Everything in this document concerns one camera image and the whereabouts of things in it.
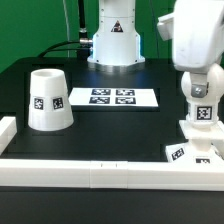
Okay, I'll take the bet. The white lamp bulb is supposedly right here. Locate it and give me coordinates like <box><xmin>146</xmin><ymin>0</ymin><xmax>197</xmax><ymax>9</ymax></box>
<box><xmin>181</xmin><ymin>64</ymin><xmax>224</xmax><ymax>128</ymax></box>

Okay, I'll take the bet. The white lamp base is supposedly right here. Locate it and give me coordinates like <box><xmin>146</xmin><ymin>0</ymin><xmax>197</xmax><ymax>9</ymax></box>
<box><xmin>165</xmin><ymin>120</ymin><xmax>224</xmax><ymax>165</ymax></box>

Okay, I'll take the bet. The black cable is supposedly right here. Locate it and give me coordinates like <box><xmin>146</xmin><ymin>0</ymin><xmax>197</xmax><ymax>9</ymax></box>
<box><xmin>38</xmin><ymin>40</ymin><xmax>94</xmax><ymax>58</ymax></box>

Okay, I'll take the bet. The white marker sheet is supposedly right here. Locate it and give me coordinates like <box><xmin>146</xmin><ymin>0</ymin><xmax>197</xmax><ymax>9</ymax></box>
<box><xmin>69</xmin><ymin>87</ymin><xmax>158</xmax><ymax>107</ymax></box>

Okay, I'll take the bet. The black cable post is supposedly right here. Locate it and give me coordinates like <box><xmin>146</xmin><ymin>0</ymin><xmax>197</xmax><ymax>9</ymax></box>
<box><xmin>77</xmin><ymin>0</ymin><xmax>89</xmax><ymax>60</ymax></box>

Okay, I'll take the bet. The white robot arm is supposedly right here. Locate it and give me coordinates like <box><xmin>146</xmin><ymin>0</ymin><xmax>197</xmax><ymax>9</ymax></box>
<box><xmin>88</xmin><ymin>0</ymin><xmax>224</xmax><ymax>98</ymax></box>

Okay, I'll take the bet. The white lamp shade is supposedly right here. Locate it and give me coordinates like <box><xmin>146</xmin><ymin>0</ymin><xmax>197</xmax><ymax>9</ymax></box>
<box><xmin>28</xmin><ymin>69</ymin><xmax>74</xmax><ymax>131</ymax></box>

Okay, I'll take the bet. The white U-shaped fence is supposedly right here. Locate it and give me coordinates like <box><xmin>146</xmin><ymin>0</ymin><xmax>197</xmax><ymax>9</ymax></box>
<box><xmin>0</xmin><ymin>116</ymin><xmax>224</xmax><ymax>191</ymax></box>

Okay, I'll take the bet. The grey thin cable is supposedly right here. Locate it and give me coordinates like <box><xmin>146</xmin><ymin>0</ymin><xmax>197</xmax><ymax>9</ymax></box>
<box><xmin>61</xmin><ymin>0</ymin><xmax>72</xmax><ymax>58</ymax></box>

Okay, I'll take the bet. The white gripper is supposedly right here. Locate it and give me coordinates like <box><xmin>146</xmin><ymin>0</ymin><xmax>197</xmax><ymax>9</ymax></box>
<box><xmin>157</xmin><ymin>0</ymin><xmax>224</xmax><ymax>98</ymax></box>

